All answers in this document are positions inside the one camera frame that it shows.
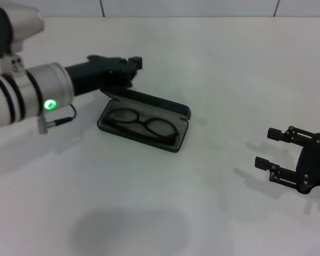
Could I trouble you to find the black glasses case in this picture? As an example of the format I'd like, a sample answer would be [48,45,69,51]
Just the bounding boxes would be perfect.
[97,86,191,154]

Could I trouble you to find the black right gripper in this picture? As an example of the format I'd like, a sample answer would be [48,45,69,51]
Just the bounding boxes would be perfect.
[254,125,320,195]

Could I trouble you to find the left wrist camera housing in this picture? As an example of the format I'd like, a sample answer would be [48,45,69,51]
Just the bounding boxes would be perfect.
[0,0,45,58]

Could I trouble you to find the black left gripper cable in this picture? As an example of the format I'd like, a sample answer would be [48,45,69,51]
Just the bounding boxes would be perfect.
[37,103,78,133]

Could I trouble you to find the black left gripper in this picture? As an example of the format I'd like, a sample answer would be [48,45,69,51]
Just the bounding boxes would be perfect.
[65,54,145,97]

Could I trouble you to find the black round glasses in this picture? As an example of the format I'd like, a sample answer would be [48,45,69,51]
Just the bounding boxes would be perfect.
[102,107,180,147]

